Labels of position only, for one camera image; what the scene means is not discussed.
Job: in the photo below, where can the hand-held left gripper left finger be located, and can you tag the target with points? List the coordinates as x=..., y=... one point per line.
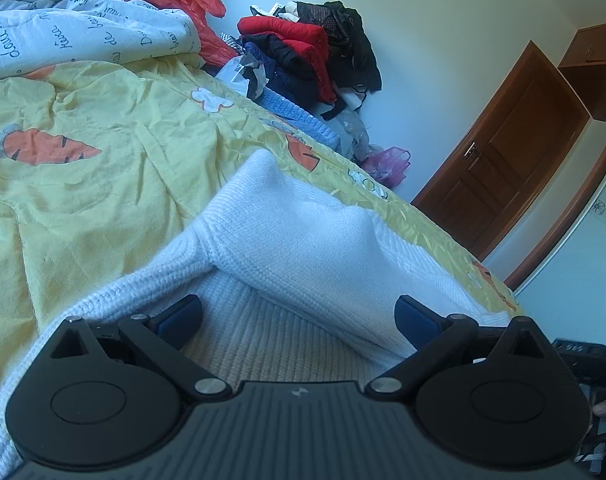
x=180, y=316

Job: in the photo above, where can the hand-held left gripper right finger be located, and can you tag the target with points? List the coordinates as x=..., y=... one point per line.
x=414, y=316

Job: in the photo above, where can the white knit sweater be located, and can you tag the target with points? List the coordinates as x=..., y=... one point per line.
x=293, y=240

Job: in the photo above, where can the yellow carrot print bedsheet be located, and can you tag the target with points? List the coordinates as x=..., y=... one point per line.
x=108, y=185

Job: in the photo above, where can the pink plastic bag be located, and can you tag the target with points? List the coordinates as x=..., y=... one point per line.
x=388, y=165

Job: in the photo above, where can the brown wooden door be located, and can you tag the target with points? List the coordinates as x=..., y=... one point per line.
x=508, y=150

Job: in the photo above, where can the grey cloth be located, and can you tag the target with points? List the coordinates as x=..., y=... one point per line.
x=350, y=130

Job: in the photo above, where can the light blue knit cloth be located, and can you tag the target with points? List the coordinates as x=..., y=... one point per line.
x=303, y=120

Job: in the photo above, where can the white and black plastic bag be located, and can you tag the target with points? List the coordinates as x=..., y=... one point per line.
x=238, y=73

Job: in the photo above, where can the dark blue garment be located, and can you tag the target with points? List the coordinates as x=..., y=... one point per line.
x=283, y=76

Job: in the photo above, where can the black garment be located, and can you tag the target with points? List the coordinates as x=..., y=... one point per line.
x=353, y=55

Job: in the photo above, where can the black white checkered cloth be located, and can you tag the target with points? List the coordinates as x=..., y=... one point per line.
x=230, y=42

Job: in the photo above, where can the red jacket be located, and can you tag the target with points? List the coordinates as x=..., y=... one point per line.
x=293, y=35

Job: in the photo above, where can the white script print quilt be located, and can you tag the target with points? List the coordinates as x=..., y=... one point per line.
x=83, y=25

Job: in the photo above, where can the brown wooden wardrobe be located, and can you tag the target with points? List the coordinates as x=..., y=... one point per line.
x=598, y=50

